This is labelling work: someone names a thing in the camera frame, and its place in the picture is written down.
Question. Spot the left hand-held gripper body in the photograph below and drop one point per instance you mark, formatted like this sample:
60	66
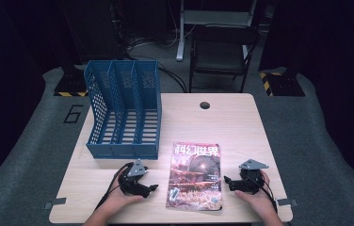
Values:
131	183

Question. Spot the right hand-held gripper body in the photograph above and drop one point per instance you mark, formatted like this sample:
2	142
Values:
253	180

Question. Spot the blue plastic file rack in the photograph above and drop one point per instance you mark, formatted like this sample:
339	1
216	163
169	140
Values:
125	153

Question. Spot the red cover magazine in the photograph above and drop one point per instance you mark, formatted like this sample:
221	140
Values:
194	179

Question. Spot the person's left hand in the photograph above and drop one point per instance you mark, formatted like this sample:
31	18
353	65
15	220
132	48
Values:
118	202

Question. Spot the person's right hand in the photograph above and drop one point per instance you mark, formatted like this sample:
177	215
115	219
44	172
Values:
264	202

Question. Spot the grey tape strip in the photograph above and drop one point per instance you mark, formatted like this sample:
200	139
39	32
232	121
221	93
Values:
54	202
286	202

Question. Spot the black hazard-striped stand base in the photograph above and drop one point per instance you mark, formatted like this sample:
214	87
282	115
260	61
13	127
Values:
283	86
71	84

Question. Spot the black folding chair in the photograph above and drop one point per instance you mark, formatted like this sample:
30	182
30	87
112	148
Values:
222	56

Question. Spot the dark cabinet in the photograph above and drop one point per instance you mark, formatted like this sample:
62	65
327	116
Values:
90	28

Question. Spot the white metal desk frame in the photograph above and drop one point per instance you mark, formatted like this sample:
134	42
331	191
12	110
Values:
216	17

